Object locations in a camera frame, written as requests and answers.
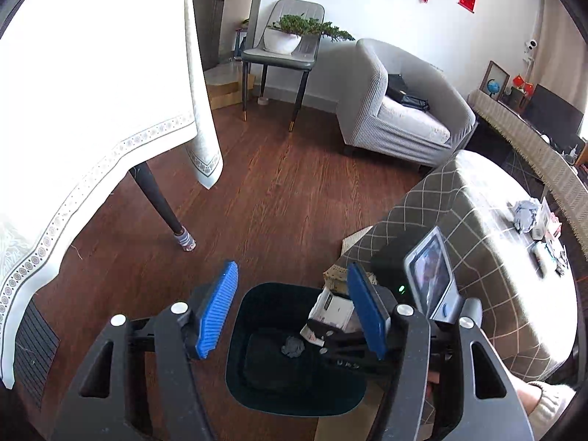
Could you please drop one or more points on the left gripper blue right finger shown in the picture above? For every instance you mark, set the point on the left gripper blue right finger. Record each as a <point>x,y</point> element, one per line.
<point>477,398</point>

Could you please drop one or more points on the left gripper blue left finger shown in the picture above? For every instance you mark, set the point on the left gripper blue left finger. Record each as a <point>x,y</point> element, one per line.
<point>107,399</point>

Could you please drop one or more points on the small trash pile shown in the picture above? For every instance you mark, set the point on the small trash pile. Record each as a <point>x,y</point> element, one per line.
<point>548,251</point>

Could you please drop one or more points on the white red paper carton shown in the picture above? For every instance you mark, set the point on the white red paper carton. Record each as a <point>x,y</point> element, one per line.
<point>332,316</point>

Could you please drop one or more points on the dark green trash bin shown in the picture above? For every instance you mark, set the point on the dark green trash bin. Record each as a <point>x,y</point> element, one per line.
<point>271,368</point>

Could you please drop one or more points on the grey checked round tablecloth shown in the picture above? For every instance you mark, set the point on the grey checked round tablecloth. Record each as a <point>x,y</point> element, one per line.
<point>529,317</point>

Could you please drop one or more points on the black table leg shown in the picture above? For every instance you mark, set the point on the black table leg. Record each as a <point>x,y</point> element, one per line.
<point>144,179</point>

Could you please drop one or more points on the cardboard box on floor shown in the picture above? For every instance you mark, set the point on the cardboard box on floor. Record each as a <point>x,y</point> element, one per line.
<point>223,89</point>

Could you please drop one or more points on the grey armchair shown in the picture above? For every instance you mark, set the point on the grey armchair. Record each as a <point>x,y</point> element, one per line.
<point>369,118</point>

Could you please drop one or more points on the black bag on armchair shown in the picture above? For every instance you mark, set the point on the black bag on armchair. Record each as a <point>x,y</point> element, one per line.
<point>398,91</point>

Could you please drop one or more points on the beige fringed desk cloth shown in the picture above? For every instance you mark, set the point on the beige fringed desk cloth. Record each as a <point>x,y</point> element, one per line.
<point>557,175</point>

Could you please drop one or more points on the grey dining chair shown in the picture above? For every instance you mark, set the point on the grey dining chair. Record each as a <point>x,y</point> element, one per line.
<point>303,59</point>

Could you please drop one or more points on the small blue globe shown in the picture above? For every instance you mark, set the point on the small blue globe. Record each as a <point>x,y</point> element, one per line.
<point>493,87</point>

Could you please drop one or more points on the white patterned tablecloth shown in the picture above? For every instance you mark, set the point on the white patterned tablecloth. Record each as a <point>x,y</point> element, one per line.
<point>89,89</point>

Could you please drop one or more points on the framed picture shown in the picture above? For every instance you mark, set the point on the framed picture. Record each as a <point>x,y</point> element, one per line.
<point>494,71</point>

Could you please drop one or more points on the black monitor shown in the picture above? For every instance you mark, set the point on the black monitor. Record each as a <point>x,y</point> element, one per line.
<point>553,117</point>

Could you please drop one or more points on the potted green plant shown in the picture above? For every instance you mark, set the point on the potted green plant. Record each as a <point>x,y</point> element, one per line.
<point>298,32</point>

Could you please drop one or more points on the white security camera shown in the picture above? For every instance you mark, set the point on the white security camera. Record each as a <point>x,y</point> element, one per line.
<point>530,47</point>

